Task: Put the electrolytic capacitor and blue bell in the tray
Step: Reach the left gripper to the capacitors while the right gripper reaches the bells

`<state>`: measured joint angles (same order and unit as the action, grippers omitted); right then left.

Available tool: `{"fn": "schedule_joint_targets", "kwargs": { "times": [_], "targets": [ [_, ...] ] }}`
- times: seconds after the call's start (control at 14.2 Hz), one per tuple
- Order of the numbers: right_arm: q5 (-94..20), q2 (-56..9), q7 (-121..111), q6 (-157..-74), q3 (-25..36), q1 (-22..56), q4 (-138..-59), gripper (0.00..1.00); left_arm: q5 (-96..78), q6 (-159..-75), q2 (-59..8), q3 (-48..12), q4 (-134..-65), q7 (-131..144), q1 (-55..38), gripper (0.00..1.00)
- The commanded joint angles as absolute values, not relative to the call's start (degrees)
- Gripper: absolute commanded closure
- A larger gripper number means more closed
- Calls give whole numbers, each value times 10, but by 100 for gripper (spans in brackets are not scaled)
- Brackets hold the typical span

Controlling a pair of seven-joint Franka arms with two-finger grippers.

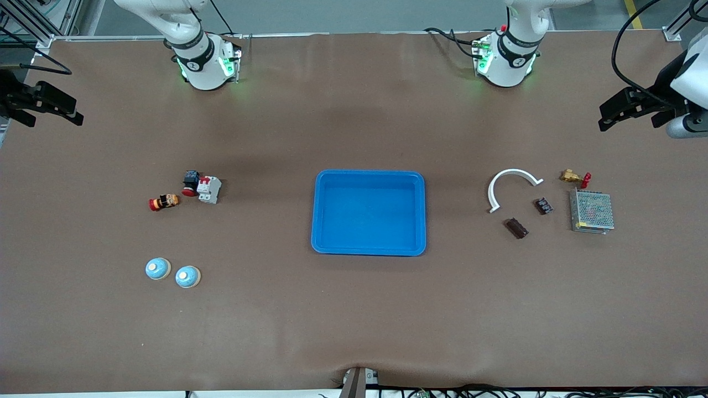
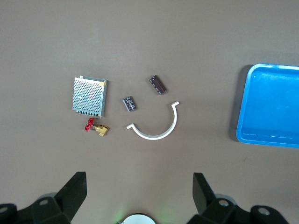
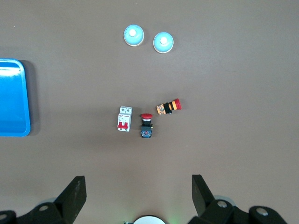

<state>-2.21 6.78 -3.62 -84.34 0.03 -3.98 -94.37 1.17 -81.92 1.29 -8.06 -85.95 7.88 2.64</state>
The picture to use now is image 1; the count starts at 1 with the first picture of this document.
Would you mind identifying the blue dome bell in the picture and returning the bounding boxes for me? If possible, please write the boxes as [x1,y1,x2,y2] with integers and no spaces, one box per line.
[145,258,172,281]
[175,266,202,289]

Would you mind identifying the blue plastic tray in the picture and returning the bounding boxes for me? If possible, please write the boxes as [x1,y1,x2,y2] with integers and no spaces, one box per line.
[310,169,427,257]

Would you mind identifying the metal mesh power supply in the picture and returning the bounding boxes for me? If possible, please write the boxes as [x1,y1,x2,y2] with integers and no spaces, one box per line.
[569,188,616,236]

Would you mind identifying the white curved plastic strip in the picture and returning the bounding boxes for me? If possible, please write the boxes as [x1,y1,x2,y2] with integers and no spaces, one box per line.
[487,168,544,214]

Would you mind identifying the white circuit breaker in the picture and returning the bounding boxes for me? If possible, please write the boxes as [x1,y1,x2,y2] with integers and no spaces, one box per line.
[196,175,223,205]

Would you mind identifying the brown table mat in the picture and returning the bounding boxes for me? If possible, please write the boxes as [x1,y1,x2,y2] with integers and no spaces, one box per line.
[0,30,708,394]

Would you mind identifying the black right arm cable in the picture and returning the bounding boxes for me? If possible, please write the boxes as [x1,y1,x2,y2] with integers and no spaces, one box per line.
[0,27,73,76]

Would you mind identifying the aluminium frame profile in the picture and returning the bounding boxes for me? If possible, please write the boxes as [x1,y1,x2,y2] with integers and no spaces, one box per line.
[0,0,84,50]
[664,0,708,42]

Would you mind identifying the brass valve red handle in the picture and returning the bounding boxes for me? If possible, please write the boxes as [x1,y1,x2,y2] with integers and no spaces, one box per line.
[559,169,592,190]

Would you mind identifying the orange red pushbutton switch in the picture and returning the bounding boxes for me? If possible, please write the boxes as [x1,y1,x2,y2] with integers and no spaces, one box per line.
[148,193,180,212]

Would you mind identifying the black base cables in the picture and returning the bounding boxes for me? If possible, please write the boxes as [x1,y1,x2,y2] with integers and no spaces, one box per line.
[423,26,482,60]

